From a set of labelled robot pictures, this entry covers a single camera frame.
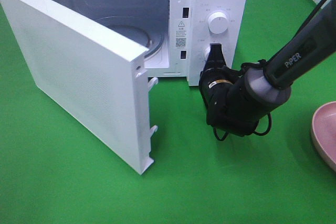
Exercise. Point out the white microwave oven body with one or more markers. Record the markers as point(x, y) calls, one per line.
point(187, 34)

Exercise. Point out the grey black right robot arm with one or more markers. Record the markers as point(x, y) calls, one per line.
point(235, 101)

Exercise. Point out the white microwave door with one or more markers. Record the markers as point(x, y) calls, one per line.
point(92, 72)

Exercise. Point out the green table cloth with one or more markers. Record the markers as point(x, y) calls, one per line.
point(55, 171)

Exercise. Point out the lower white timer knob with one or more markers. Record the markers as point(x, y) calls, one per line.
point(205, 54)

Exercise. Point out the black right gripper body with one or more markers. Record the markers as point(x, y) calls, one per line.
point(216, 79)

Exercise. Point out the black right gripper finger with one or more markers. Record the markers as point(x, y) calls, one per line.
point(215, 54)

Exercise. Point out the glass microwave turntable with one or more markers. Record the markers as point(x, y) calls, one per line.
point(146, 32)

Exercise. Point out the upper white power knob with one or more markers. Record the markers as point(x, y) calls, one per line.
point(218, 22)

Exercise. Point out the pink round plate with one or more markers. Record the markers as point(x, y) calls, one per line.
point(323, 133)

